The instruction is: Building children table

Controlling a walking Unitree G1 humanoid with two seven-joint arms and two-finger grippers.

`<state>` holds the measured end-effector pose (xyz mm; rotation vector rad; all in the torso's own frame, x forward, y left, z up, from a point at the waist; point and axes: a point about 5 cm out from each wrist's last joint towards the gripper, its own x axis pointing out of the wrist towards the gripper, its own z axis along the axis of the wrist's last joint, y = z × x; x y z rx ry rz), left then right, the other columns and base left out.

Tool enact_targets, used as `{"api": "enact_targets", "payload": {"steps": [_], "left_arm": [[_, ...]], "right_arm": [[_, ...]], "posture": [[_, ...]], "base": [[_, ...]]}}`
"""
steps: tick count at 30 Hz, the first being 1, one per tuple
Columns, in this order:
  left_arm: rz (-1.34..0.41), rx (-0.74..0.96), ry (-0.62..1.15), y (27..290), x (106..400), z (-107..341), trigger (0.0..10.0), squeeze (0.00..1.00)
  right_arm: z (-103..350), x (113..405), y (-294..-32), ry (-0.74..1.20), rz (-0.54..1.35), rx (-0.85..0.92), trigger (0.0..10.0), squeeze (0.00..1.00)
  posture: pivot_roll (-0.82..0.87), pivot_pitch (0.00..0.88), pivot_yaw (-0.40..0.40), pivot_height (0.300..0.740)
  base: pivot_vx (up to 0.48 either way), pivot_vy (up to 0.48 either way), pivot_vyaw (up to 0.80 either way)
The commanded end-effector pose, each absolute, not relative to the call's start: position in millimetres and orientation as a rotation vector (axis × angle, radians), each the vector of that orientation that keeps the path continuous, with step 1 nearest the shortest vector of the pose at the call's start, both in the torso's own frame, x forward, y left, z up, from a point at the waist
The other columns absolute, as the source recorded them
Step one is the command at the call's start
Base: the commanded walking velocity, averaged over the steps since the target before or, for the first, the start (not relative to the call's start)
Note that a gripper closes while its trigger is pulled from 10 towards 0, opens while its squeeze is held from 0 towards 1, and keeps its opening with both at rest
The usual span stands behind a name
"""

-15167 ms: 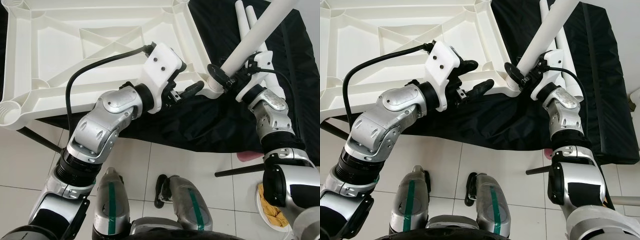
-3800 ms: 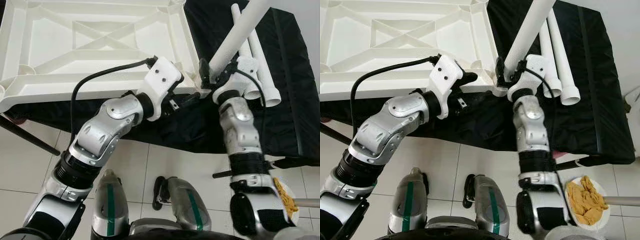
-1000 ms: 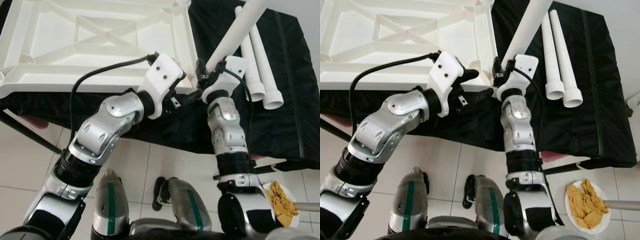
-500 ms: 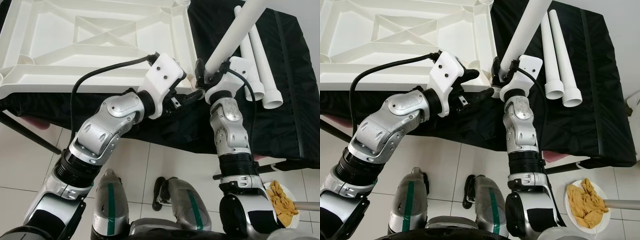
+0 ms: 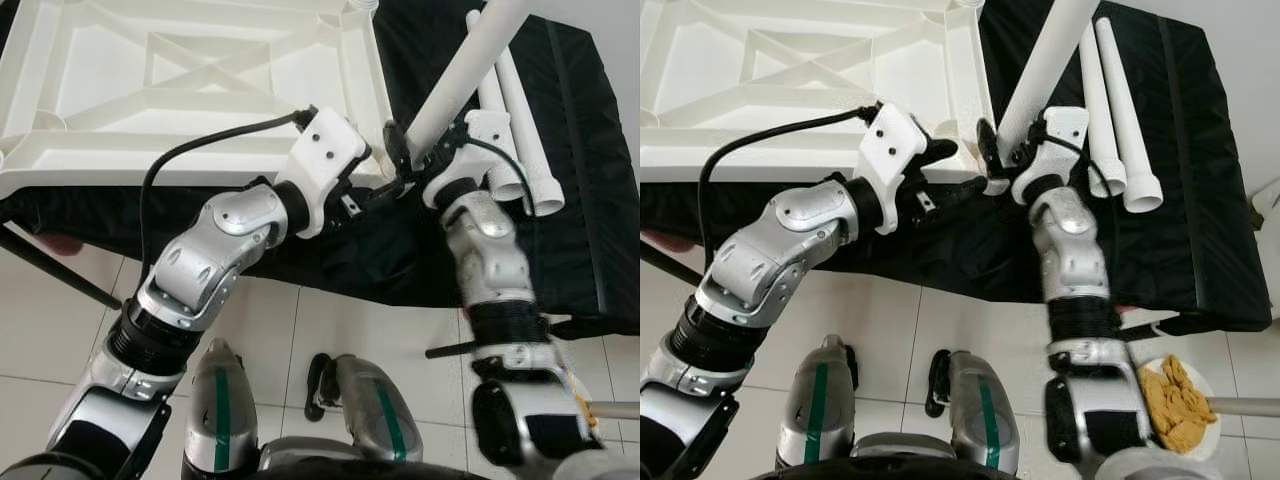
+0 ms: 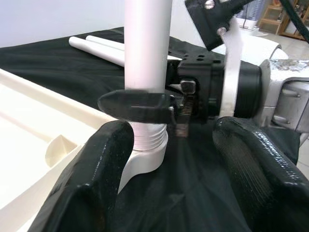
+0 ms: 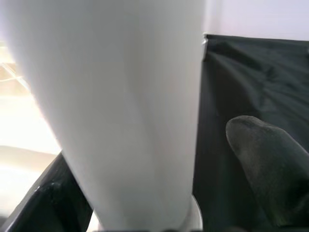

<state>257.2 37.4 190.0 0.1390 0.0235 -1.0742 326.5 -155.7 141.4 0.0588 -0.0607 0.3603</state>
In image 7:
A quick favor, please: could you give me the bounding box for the white plastic table leg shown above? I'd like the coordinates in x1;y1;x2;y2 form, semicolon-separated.
4;0;208;232

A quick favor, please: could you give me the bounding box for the white plastic table top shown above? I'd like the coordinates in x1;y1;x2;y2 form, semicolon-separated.
0;38;63;213

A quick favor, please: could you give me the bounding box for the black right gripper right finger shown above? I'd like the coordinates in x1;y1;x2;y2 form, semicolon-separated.
225;115;309;228

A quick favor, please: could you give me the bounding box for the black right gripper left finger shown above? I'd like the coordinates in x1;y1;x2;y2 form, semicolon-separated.
0;152;95;232

